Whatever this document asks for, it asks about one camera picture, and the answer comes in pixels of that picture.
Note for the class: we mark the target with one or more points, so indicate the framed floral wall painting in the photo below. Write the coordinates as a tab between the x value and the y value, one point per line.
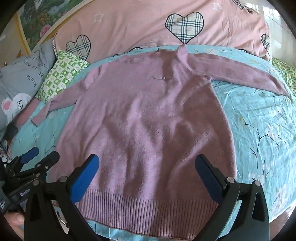
37	23

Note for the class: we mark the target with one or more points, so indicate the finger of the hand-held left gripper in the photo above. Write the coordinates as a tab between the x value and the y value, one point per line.
30	154
49	160

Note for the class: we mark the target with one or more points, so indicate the pink knitted sweater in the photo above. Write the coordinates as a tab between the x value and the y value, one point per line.
148	127

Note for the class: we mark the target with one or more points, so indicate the green checkered pillow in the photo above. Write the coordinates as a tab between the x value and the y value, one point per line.
285	71
61	74

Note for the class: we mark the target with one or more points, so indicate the pink duvet with plaid hearts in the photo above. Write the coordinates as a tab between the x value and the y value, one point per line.
138	23

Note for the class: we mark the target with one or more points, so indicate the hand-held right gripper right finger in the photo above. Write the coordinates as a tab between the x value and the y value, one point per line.
209	182

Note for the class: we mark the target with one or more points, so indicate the person's left hand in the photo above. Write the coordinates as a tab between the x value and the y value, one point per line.
14	220

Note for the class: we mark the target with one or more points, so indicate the grey printed pillow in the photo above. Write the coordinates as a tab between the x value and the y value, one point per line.
20	78

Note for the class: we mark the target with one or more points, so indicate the teal floral bed sheet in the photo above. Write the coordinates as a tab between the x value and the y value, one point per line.
254	129

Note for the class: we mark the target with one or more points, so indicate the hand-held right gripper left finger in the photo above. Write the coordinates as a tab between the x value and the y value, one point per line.
85	178

